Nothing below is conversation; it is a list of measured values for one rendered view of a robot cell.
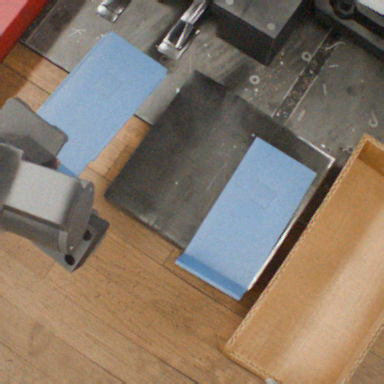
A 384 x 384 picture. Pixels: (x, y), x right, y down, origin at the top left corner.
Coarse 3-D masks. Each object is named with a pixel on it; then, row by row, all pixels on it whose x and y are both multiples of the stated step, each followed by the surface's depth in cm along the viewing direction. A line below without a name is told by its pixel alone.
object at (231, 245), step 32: (256, 160) 113; (288, 160) 113; (224, 192) 112; (288, 192) 112; (224, 224) 111; (256, 224) 111; (192, 256) 110; (224, 256) 110; (256, 256) 110; (224, 288) 107
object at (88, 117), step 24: (120, 48) 108; (96, 72) 107; (120, 72) 107; (144, 72) 108; (72, 96) 106; (96, 96) 106; (120, 96) 107; (48, 120) 105; (72, 120) 105; (96, 120) 106; (120, 120) 106; (72, 144) 105; (96, 144) 105; (72, 168) 104
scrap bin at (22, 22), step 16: (0, 0) 119; (16, 0) 119; (32, 0) 114; (48, 0) 119; (0, 16) 118; (16, 16) 113; (32, 16) 117; (0, 32) 112; (16, 32) 116; (0, 48) 114; (0, 64) 117
